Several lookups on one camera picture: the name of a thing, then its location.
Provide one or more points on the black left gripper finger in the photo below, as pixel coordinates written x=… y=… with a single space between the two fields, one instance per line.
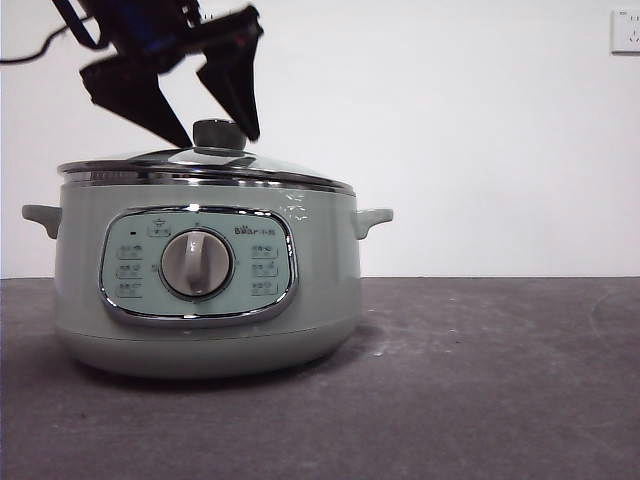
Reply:
x=232 y=85
x=135 y=100

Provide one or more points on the glass lid with green knob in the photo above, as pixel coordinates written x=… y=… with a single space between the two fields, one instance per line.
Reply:
x=220 y=137

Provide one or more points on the pale green electric cooking pot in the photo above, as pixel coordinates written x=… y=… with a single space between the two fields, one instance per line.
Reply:
x=325 y=300

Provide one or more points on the white wall socket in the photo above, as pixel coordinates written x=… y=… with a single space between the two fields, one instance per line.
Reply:
x=627 y=32

